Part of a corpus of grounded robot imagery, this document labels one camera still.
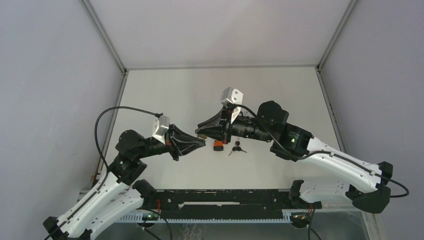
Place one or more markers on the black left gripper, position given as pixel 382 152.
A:
pixel 179 142

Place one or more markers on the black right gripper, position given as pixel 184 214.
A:
pixel 224 117

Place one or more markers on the orange black padlock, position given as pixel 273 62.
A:
pixel 218 146

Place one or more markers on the black-headed key bunch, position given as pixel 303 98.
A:
pixel 237 148

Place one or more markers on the small brass padlock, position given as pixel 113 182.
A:
pixel 201 136

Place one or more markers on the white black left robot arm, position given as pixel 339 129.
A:
pixel 120 191

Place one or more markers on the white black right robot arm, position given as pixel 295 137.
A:
pixel 362 183

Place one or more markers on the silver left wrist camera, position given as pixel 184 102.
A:
pixel 160 128

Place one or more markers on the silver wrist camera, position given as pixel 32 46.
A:
pixel 231 97
pixel 160 128

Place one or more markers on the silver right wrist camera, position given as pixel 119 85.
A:
pixel 231 97

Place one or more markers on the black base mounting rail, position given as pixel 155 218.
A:
pixel 225 204

